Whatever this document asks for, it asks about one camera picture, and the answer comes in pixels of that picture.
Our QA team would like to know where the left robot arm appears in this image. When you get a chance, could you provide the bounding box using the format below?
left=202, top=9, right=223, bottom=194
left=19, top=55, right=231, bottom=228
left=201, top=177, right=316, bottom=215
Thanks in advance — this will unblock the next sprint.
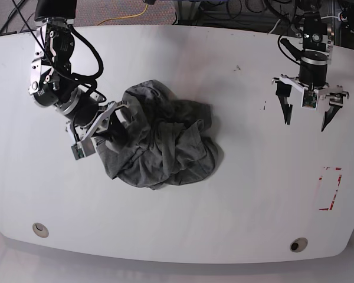
left=273, top=1, right=349, bottom=131

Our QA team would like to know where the yellow cable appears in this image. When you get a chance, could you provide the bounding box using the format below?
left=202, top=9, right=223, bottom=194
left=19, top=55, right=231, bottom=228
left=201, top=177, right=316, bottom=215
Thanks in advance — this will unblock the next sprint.
left=97, top=4, right=149, bottom=27

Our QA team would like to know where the left table cable grommet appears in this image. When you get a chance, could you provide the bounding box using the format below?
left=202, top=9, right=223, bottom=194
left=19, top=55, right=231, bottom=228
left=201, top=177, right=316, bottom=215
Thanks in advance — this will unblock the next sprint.
left=32, top=223, right=49, bottom=238

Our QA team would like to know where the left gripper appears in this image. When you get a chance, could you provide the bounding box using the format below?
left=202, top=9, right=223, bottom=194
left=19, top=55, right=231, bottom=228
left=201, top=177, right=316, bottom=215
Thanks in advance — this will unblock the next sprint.
left=273, top=52, right=349, bottom=132

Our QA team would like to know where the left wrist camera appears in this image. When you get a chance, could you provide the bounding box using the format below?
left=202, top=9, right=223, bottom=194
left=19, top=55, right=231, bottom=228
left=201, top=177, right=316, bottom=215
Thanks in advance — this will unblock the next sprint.
left=301, top=89, right=317, bottom=110

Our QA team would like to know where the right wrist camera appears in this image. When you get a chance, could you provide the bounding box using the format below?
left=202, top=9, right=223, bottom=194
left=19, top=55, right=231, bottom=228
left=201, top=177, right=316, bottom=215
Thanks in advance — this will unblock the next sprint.
left=71, top=138, right=96, bottom=160

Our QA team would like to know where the white cable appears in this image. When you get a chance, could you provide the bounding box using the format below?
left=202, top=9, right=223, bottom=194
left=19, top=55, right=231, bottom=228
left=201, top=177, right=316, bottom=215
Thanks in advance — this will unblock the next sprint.
left=267, top=14, right=340, bottom=35

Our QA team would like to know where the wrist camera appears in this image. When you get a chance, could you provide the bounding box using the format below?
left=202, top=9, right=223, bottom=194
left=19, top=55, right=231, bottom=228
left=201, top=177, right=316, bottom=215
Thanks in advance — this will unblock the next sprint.
left=301, top=89, right=317, bottom=110
left=71, top=138, right=96, bottom=160

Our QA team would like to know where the grey t-shirt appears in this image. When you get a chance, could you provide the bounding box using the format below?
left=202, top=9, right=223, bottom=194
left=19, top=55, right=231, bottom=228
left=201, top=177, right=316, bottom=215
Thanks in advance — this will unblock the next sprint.
left=97, top=80, right=219, bottom=190

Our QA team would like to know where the table cable grommet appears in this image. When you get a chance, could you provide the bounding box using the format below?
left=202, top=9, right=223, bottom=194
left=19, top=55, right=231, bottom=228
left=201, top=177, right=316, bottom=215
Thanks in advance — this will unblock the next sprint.
left=32, top=223, right=49, bottom=238
left=290, top=238, right=308, bottom=253

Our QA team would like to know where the right table cable grommet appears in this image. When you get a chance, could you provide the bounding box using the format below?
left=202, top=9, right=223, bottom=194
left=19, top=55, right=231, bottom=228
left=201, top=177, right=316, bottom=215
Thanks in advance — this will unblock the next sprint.
left=290, top=238, right=308, bottom=253

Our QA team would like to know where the white power strip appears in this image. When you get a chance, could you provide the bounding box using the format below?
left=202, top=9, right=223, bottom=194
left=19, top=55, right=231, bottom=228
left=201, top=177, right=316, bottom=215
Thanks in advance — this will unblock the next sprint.
left=337, top=11, right=348, bottom=22

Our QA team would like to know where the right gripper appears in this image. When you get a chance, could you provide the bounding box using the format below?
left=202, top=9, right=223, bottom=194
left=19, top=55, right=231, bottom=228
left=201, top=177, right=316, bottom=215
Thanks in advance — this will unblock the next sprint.
left=55, top=91, right=129, bottom=153

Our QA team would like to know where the red tape rectangle marking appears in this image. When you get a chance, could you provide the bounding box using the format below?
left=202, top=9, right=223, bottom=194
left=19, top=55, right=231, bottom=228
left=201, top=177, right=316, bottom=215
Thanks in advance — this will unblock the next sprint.
left=316, top=167, right=342, bottom=211

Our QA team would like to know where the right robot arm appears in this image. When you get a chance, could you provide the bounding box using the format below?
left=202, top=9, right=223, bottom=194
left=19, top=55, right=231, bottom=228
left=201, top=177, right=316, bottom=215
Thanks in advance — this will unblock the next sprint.
left=29, top=1, right=129, bottom=159

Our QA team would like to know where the aluminium frame stand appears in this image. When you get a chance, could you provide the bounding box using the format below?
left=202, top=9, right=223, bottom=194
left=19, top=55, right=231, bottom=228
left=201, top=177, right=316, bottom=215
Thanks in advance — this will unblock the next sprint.
left=173, top=1, right=204, bottom=26

